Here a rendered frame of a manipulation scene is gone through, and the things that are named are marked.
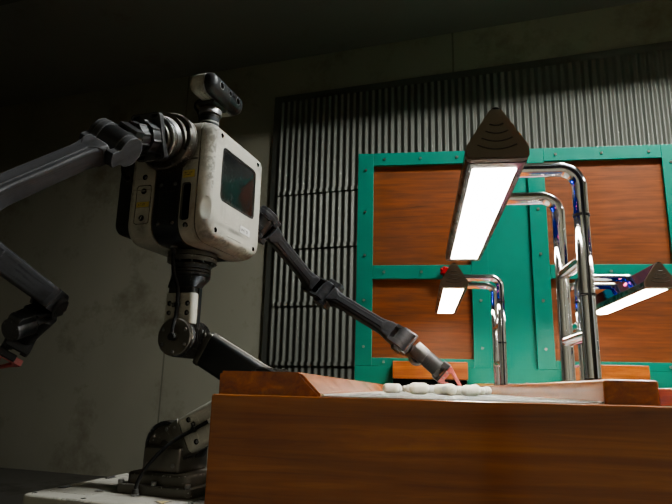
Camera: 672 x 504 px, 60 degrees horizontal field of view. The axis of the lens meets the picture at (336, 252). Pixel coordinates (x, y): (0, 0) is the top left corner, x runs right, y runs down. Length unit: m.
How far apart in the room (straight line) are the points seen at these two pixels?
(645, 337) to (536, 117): 2.30
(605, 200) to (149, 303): 3.75
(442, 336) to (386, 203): 0.63
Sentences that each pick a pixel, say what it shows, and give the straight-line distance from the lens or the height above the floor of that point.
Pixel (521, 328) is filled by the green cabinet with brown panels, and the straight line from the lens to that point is 2.53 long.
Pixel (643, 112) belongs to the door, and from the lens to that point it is 4.59.
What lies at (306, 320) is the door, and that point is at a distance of 4.44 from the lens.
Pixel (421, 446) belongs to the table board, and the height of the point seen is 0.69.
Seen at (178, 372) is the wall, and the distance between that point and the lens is 4.97.
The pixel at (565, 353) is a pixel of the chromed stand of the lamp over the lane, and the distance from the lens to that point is 1.12.
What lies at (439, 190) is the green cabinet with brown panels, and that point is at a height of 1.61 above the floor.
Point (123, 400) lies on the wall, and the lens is 5.27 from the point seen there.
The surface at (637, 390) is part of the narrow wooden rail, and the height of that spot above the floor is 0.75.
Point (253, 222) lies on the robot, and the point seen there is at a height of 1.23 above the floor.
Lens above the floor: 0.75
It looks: 13 degrees up
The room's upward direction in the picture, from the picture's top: 1 degrees clockwise
